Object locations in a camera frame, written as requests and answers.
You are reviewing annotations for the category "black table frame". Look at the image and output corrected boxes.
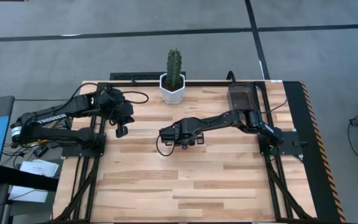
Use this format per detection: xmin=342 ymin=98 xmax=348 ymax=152
xmin=53 ymin=81 xmax=316 ymax=223

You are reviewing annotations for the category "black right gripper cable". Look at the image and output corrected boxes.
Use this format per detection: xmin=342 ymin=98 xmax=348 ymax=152
xmin=156 ymin=133 xmax=175 ymax=157

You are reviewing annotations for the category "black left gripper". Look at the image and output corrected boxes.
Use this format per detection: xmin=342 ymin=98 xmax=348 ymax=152
xmin=99 ymin=88 xmax=135 ymax=139

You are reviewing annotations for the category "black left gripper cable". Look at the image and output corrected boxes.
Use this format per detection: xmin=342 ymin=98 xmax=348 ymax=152
xmin=121 ymin=91 xmax=149 ymax=105

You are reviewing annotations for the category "white paper sheet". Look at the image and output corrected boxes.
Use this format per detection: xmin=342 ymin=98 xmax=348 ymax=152
xmin=8 ymin=185 xmax=49 ymax=203
xmin=19 ymin=159 xmax=60 ymax=178

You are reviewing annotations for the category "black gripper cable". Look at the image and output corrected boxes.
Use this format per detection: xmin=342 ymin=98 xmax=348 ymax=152
xmin=156 ymin=133 xmax=175 ymax=157
xmin=121 ymin=91 xmax=149 ymax=105

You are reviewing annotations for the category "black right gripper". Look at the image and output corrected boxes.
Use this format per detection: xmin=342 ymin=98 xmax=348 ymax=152
xmin=159 ymin=119 xmax=204 ymax=146

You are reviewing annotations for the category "black board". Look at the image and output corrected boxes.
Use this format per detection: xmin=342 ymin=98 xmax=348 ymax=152
xmin=0 ymin=166 xmax=58 ymax=191

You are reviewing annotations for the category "grey plastic basket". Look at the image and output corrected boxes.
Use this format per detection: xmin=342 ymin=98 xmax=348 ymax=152
xmin=227 ymin=83 xmax=260 ymax=113

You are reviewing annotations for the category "small black device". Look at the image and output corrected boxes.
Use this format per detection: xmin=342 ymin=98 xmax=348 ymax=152
xmin=32 ymin=144 xmax=49 ymax=158

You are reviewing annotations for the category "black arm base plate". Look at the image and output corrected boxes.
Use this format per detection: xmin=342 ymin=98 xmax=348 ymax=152
xmin=258 ymin=130 xmax=304 ymax=156
xmin=61 ymin=132 xmax=107 ymax=158

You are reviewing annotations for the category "white plant pot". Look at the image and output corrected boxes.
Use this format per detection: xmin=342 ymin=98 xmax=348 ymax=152
xmin=159 ymin=72 xmax=186 ymax=105

